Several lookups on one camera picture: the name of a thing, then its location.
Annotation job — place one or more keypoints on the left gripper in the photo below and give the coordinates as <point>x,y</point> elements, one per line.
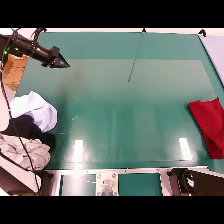
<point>55,59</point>

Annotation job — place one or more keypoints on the red T-shirt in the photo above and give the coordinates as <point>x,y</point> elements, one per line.
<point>210,121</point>

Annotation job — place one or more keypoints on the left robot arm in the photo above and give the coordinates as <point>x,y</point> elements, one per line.
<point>26,46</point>

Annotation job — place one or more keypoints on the brown cardboard box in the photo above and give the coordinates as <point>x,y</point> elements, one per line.
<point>15,71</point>

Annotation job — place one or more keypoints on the black garment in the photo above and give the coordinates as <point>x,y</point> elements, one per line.
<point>25,128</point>

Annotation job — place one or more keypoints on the grey garment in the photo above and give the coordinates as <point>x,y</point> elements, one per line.
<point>23,151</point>

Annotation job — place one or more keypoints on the silver frame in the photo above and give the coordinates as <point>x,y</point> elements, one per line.
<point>106,184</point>

